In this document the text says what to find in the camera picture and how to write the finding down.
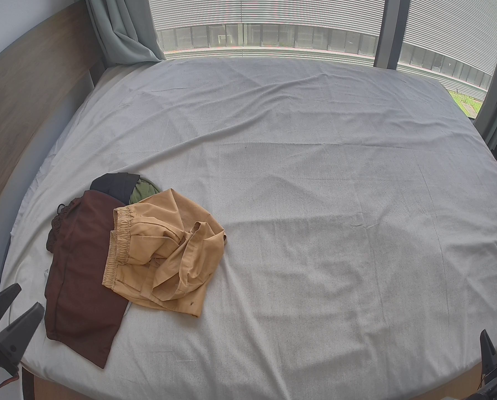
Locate bed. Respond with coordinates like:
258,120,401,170
0,0,497,400

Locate tan shorts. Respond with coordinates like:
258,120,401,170
102,188,227,318

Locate black garment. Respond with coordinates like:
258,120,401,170
90,172,143,205

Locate window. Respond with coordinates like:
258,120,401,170
143,0,497,120

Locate brown shorts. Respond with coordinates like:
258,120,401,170
44,191,130,369

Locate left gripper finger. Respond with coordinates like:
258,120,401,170
0,302,45,366
0,283,22,324

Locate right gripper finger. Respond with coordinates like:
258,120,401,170
480,329,497,386

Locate green garment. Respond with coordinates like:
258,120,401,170
128,176,162,205

